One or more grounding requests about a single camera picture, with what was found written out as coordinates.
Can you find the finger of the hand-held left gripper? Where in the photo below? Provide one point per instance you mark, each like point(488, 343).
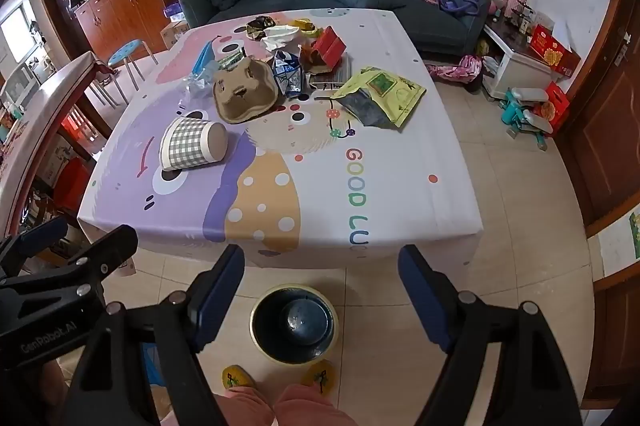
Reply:
point(45, 233)
point(110, 248)

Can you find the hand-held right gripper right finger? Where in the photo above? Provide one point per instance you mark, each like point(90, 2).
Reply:
point(425, 296)

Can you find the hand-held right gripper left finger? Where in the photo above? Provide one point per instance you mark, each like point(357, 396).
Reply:
point(215, 301)

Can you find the dark bin with yellow rim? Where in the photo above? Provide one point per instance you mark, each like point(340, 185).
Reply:
point(295, 321)

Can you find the checkered paper cup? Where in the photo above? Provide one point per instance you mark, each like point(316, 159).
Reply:
point(187, 144)

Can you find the clear plastic wrap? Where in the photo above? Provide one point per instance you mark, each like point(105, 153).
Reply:
point(197, 81)

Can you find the yellow-green snack bag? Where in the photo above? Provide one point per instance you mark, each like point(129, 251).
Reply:
point(385, 94)

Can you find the brown cardboard cup carrier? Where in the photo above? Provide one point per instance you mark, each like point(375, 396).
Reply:
point(245, 86)

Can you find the blue plastic wrapper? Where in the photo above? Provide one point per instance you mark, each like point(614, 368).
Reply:
point(204, 56)

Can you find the green striped packet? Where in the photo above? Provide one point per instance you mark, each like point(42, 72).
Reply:
point(232, 58)

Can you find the grey striped packaging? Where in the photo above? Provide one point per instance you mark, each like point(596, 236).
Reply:
point(335, 77)

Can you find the blue white milk carton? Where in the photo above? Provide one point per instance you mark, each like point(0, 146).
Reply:
point(289, 74)

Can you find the dark patterned wrapper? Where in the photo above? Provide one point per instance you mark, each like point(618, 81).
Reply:
point(259, 27)

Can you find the red cardboard box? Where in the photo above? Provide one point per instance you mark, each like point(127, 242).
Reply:
point(330, 44)

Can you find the white bag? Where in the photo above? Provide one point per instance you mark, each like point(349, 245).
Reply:
point(280, 37)

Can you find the yellow snack packet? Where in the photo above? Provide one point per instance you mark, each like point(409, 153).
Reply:
point(305, 26)

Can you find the red bucket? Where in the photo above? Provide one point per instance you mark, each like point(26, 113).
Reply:
point(72, 183)

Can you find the yellow slipper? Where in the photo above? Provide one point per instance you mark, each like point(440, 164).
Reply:
point(237, 378)
point(320, 376)

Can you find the person's left leg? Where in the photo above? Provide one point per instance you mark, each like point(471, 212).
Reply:
point(235, 408)

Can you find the person's leg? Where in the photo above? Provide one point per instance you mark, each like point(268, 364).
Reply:
point(235, 408)
point(310, 406)

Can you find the reddish wooden dining table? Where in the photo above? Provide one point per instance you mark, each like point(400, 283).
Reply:
point(40, 106)

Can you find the cartoon printed tablecloth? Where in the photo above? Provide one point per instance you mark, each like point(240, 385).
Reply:
point(380, 166)

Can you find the person's right leg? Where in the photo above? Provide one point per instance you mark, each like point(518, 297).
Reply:
point(310, 406)

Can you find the blue round stool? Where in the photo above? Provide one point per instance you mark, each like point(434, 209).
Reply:
point(127, 51)

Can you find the teal stepper machine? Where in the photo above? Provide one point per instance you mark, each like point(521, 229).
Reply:
point(525, 114)

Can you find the brown cardboard box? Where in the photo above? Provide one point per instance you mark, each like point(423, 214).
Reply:
point(172, 34)

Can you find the red gift bag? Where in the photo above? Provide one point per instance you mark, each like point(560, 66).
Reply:
point(555, 104)

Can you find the purple tissue pack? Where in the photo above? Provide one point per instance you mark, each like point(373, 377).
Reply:
point(172, 10)

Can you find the white low cabinet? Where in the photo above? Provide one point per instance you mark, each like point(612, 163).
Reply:
point(515, 66)

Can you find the brown wooden door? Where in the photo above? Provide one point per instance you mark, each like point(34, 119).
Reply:
point(605, 106)

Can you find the red gift box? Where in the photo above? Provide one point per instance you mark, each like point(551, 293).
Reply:
point(552, 51)

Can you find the small display stand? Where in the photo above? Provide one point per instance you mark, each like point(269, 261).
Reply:
point(524, 15)

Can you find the green wall poster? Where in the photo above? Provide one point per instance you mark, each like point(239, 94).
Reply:
point(635, 233)

